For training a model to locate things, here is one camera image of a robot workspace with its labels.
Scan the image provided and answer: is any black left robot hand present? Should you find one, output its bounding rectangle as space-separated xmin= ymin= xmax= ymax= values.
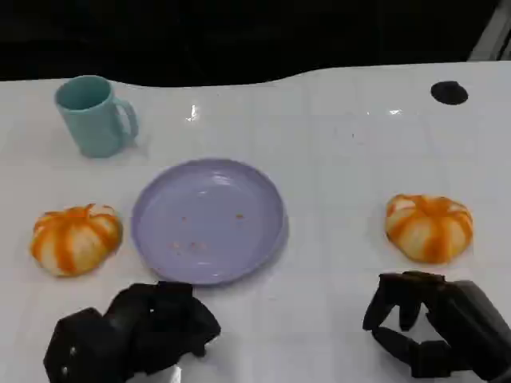
xmin=103 ymin=280 xmax=222 ymax=377

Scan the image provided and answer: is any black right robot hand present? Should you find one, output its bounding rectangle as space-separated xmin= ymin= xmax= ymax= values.
xmin=362 ymin=270 xmax=511 ymax=383

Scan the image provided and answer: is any orange and white bread roll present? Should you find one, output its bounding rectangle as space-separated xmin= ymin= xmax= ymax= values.
xmin=30 ymin=203 xmax=123 ymax=278
xmin=385 ymin=194 xmax=474 ymax=264

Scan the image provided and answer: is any lilac plate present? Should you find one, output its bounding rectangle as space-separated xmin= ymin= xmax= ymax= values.
xmin=130 ymin=158 xmax=289 ymax=287

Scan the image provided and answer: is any pale green mug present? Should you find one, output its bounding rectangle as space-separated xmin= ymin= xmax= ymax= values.
xmin=54 ymin=75 xmax=140 ymax=159

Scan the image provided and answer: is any black round table grommet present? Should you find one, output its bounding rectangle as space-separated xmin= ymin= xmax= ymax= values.
xmin=430 ymin=81 xmax=469 ymax=106

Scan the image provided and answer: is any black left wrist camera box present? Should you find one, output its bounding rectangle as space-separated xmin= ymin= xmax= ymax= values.
xmin=42 ymin=306 xmax=135 ymax=383

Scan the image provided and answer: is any white frame post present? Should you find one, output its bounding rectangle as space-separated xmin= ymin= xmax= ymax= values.
xmin=467 ymin=0 xmax=511 ymax=61

